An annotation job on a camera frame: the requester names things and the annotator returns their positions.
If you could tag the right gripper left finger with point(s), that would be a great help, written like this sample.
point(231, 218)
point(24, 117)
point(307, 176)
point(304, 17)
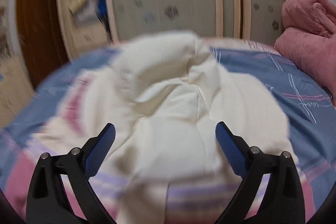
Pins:
point(47, 201)

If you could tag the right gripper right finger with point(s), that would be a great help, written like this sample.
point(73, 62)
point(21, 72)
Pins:
point(283, 201)

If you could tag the pink and white hooded jacket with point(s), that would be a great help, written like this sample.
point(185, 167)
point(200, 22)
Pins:
point(164, 94)

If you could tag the blue plaid bed sheet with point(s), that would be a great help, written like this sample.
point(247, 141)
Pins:
point(308, 107)

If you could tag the beige cabinet with bookshelf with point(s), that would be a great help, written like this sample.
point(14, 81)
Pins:
point(16, 90)

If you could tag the rolled pink quilt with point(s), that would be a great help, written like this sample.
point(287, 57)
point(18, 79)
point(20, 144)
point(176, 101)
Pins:
point(308, 39)

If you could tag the brown wooden door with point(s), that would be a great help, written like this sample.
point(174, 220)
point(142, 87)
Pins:
point(40, 38)

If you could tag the translucent storage box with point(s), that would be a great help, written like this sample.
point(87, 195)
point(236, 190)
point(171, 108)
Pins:
point(87, 14)

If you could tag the blue garment in wardrobe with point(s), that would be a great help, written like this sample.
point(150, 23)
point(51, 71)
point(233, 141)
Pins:
point(101, 9)

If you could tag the beige wardrobe frame with drawers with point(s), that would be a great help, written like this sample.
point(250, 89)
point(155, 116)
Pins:
point(82, 30)

